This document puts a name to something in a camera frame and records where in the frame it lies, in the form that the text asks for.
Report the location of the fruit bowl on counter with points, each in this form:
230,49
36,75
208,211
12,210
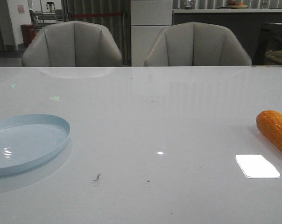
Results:
233,4

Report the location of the grey upholstered chair right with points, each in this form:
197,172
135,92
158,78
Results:
197,44

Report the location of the grey upholstered chair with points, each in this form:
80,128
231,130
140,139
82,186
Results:
72,44
197,44

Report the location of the grey counter with white top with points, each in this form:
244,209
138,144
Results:
244,23

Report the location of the white cabinet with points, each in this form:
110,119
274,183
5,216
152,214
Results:
148,18

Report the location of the pink wall sign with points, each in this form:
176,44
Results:
21,9

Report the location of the red barrier belt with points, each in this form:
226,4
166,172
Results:
95,15

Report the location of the light blue round plate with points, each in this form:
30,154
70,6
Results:
28,141

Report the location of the grey upholstered chair left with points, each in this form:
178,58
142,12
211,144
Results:
72,44

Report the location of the dark armchair with cushion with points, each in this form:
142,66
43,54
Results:
269,48

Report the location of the orange corn cob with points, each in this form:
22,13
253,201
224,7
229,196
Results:
269,123

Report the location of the red trash bin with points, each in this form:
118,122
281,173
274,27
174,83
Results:
28,33

